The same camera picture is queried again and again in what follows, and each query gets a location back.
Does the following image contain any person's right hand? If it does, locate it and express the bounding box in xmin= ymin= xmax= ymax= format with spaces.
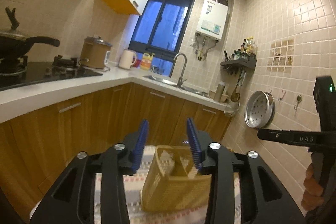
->
xmin=301 ymin=164 xmax=324 ymax=211

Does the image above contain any striped woven table mat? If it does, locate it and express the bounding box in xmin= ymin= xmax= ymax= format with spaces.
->
xmin=30 ymin=144 xmax=242 ymax=224

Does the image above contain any steel steamer tray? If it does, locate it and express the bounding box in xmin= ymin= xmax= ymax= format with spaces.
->
xmin=245 ymin=90 xmax=275 ymax=129

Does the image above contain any beige plastic utensil basket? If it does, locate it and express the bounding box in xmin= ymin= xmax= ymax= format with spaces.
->
xmin=140 ymin=145 xmax=211 ymax=213

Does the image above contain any black gas stove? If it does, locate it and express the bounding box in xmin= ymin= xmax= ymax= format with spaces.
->
xmin=0 ymin=55 xmax=101 ymax=91

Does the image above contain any steel sink faucet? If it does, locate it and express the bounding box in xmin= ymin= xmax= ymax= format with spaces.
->
xmin=169 ymin=53 xmax=189 ymax=89

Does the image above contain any white electric kettle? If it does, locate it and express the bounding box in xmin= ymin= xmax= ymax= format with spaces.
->
xmin=118 ymin=50 xmax=137 ymax=69

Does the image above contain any brown rice cooker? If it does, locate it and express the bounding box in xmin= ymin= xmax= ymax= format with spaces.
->
xmin=79 ymin=36 xmax=112 ymax=70

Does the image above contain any steel sink basin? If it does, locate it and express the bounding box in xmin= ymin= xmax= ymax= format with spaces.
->
xmin=144 ymin=75 xmax=209 ymax=98

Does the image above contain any yellow detergent bottle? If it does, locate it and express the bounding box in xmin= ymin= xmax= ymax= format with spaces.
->
xmin=140 ymin=52 xmax=155 ymax=71

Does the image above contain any white water heater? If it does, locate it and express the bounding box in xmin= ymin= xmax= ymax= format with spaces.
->
xmin=196 ymin=0 xmax=228 ymax=41

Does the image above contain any black wok with lid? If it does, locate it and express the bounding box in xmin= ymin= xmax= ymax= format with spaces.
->
xmin=1 ymin=7 xmax=60 ymax=59

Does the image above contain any dark blue window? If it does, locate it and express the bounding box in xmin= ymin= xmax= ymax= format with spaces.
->
xmin=129 ymin=0 xmax=195 ymax=76

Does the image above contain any black spice wall shelf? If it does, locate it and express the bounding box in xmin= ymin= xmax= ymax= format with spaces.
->
xmin=220 ymin=36 xmax=257 ymax=75

